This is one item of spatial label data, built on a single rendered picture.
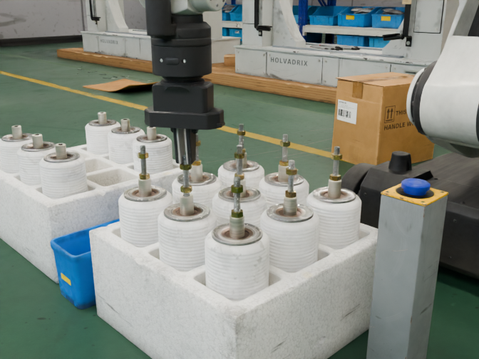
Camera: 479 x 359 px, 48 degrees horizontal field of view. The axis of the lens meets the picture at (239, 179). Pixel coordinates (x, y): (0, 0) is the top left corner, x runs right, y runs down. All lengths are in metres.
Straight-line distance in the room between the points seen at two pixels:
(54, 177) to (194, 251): 0.45
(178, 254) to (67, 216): 0.39
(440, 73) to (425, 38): 1.95
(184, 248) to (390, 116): 1.21
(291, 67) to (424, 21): 0.88
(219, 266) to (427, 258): 0.30
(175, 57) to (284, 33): 2.91
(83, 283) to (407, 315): 0.60
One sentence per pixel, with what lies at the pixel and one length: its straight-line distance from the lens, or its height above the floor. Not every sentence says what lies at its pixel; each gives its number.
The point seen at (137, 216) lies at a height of 0.23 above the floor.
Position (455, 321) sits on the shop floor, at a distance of 1.13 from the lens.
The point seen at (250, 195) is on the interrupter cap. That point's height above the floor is 0.25.
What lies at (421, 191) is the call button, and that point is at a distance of 0.80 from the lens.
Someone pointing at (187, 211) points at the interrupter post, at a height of 0.26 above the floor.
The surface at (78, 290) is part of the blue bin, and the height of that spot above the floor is 0.04.
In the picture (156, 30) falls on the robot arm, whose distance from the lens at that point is 0.76.
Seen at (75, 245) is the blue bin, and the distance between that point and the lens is 1.18.
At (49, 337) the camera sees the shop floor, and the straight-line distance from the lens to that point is 1.07.
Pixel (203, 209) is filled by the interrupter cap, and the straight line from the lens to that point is 0.88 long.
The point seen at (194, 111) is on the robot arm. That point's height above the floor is 0.42.
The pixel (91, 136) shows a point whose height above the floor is 0.22.
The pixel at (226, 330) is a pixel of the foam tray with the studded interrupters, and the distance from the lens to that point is 0.76.
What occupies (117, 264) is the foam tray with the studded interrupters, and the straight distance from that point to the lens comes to 0.96.
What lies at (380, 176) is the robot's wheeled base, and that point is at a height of 0.20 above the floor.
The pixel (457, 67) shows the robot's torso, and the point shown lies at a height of 0.47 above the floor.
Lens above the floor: 0.58
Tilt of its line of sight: 19 degrees down
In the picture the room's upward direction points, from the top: straight up
